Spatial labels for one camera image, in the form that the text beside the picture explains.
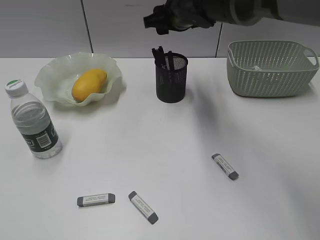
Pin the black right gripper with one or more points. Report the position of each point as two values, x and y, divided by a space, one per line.
177 16

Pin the black marker pen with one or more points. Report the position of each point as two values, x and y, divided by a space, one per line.
170 61
161 57
156 57

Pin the waste paper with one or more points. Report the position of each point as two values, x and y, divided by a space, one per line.
256 68

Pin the yellow mango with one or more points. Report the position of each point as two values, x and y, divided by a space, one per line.
88 83

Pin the grey eraser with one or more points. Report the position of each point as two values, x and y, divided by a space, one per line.
143 207
96 200
225 166

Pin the clear plastic water bottle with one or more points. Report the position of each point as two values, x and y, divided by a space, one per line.
33 121

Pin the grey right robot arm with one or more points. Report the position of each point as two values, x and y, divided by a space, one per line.
249 12

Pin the black mesh pen holder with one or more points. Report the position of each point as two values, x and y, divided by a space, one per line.
170 85

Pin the pale green plastic basket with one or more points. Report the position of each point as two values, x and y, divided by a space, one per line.
287 68

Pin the frosted green wavy plate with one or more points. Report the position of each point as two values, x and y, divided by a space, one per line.
56 79

